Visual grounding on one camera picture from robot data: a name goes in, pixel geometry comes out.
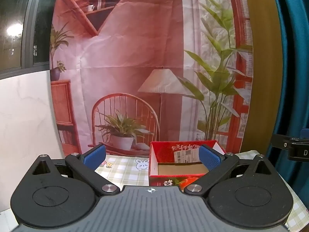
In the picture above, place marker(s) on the green checkered tablecloth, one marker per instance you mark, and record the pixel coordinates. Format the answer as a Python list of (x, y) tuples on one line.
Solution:
[(125, 171)]

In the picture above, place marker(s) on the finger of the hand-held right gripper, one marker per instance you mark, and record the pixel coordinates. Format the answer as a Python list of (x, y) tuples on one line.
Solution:
[(280, 142)]

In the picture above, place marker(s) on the teal curtain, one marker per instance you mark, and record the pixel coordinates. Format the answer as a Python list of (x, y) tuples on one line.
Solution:
[(294, 65)]

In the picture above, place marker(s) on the red cardboard box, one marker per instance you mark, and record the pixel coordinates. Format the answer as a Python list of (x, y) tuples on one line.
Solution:
[(164, 149)]

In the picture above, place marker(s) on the dark framed window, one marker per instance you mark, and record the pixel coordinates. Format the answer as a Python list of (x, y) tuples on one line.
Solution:
[(29, 24)]

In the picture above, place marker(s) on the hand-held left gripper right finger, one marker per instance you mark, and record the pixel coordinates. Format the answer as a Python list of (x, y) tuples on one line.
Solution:
[(208, 157)]

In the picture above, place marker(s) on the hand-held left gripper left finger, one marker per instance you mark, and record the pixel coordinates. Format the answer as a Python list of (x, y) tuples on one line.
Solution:
[(95, 156)]

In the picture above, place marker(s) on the white paper sheet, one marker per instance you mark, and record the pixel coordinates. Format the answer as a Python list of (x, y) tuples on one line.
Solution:
[(218, 148)]

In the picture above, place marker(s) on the printed room scene backdrop cloth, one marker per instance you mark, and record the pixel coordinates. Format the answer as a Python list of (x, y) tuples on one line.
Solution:
[(135, 53)]

